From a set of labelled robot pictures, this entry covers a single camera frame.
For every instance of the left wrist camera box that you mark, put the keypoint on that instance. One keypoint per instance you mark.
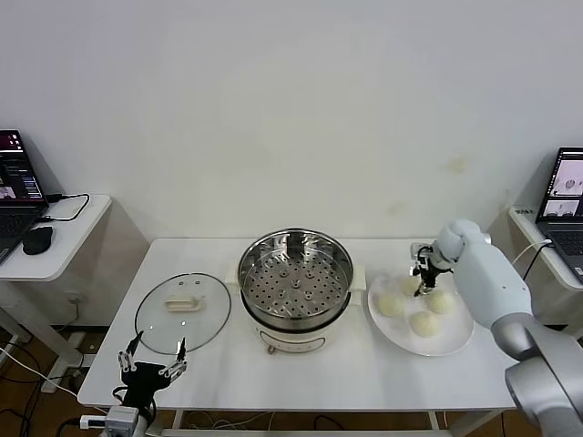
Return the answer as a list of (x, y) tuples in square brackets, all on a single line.
[(120, 418)]

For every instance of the black laptop with dark screen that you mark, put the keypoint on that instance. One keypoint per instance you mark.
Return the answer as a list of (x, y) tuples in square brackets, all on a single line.
[(18, 182)]

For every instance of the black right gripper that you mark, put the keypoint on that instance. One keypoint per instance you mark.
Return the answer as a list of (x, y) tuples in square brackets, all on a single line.
[(437, 264)]

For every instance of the white main table frame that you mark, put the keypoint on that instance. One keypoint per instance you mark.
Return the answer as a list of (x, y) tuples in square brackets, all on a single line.
[(178, 419)]

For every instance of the white side table with label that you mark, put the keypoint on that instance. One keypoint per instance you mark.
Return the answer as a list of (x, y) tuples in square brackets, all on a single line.
[(523, 221)]

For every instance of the round glass pot lid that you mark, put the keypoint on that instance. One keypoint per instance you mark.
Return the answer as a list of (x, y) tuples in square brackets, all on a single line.
[(205, 318)]

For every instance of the grey laptop with light screen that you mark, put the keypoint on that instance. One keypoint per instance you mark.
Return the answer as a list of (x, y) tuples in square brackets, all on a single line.
[(565, 227)]

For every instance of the cream electric cooker base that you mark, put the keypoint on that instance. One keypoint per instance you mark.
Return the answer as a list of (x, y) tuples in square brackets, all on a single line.
[(296, 339)]

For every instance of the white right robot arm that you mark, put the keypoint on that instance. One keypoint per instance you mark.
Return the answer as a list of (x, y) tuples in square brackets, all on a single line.
[(492, 282)]

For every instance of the black computer mouse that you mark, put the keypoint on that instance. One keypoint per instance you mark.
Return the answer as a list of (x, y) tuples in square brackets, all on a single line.
[(37, 240)]

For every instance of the white steamed baozi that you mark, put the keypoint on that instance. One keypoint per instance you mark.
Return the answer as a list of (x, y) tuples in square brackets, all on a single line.
[(391, 304), (424, 324), (442, 302), (409, 287)]

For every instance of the white side table with mouse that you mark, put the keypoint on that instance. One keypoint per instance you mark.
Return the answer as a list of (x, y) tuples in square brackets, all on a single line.
[(77, 236)]

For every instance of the white round plate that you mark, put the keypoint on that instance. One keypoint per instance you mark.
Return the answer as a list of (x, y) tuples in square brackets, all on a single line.
[(396, 334)]

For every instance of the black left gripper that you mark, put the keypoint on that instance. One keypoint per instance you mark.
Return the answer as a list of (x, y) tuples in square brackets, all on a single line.
[(146, 380)]

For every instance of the stainless steel steamer basket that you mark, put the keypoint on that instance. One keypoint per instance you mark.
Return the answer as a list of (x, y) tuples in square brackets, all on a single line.
[(296, 277)]

